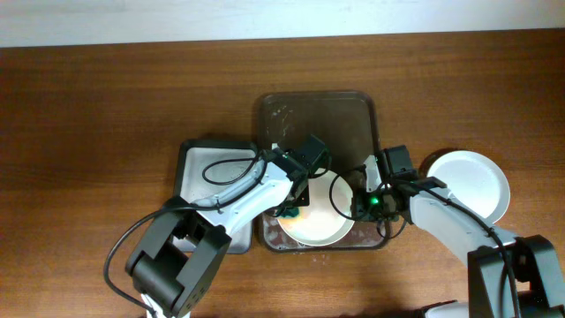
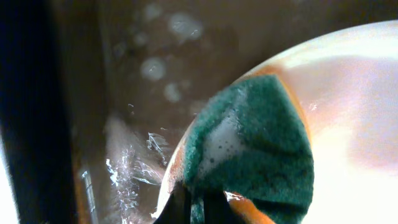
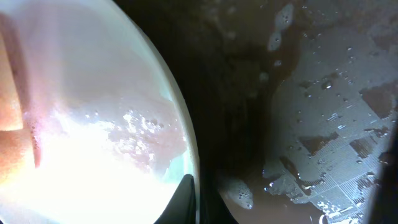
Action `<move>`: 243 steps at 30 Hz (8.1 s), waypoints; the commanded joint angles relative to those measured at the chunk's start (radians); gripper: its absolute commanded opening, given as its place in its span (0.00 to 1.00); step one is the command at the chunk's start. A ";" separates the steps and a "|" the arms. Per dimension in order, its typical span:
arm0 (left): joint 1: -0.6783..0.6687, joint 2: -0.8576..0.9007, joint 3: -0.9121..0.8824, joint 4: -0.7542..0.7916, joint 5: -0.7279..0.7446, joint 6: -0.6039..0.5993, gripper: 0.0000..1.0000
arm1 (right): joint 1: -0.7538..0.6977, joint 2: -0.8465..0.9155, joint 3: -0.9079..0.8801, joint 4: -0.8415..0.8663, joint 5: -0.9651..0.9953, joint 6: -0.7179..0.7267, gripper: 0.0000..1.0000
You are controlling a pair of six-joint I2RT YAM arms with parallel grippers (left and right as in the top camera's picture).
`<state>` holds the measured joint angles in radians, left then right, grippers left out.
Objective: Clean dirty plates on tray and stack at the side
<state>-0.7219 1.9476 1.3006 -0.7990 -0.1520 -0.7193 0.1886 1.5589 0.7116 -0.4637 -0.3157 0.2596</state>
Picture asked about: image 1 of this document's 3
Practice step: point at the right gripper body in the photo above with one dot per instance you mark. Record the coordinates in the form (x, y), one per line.
(371, 206)

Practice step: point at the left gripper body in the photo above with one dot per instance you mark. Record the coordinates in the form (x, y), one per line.
(303, 201)

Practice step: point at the green yellow sponge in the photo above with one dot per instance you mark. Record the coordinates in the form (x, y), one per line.
(290, 213)

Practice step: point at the cream white plate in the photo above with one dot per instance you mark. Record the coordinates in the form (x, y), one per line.
(319, 224)

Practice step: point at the pale blue plate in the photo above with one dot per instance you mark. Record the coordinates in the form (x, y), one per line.
(475, 180)

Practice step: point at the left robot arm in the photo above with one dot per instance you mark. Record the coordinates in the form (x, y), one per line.
(177, 258)

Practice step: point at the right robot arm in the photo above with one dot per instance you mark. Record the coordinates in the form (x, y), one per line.
(459, 201)

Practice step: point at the brown serving tray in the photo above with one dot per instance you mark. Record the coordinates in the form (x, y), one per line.
(346, 122)

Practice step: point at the black soapy water tray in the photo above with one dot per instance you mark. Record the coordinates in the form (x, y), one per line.
(194, 157)

